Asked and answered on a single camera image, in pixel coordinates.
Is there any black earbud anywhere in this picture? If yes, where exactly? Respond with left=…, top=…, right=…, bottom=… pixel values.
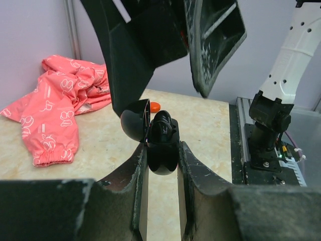
left=150, top=110, right=174, bottom=143

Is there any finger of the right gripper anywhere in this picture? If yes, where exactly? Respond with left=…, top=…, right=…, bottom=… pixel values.
left=184, top=0, right=247, bottom=98
left=81, top=1, right=189, bottom=115

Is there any black charging case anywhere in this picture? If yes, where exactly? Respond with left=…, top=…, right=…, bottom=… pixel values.
left=120, top=99, right=180, bottom=175

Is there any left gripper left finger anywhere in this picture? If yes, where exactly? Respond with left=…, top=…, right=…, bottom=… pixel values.
left=96, top=143, right=150, bottom=241

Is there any pink patterned cloth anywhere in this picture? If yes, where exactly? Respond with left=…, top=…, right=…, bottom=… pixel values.
left=1, top=55, right=111, bottom=167

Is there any orange charging case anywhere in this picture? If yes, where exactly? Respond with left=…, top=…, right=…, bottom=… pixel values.
left=150, top=101, right=161, bottom=113

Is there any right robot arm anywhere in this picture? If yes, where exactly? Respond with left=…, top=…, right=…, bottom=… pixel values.
left=82, top=1, right=320, bottom=175

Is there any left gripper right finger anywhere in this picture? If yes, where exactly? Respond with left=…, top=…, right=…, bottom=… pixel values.
left=178, top=142, right=236, bottom=240

